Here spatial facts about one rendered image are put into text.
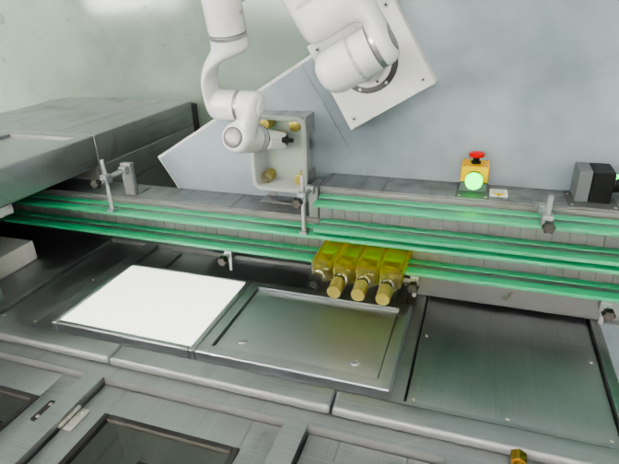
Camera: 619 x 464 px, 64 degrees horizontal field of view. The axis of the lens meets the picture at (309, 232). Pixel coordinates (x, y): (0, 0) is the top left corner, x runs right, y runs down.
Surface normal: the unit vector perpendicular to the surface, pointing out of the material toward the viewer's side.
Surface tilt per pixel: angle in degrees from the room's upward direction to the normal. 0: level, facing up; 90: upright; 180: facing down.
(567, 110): 0
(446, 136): 0
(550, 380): 90
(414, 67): 5
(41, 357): 90
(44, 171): 90
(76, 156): 90
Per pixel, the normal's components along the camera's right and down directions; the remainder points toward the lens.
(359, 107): -0.30, 0.33
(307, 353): -0.03, -0.91
